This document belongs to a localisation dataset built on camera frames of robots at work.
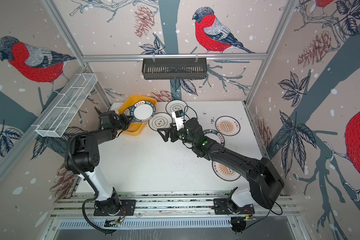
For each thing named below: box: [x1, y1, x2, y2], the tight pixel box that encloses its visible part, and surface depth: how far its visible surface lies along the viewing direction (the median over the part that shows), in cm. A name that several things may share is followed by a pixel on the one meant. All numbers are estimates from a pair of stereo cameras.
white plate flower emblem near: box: [148, 112, 173, 132], surface depth 112 cm
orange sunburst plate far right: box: [215, 115, 241, 136], surface depth 109 cm
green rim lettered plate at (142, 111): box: [129, 100, 157, 123], surface depth 103 cm
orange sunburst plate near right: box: [212, 161, 241, 181], surface depth 86 cm
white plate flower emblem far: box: [165, 100, 188, 115], surface depth 121 cm
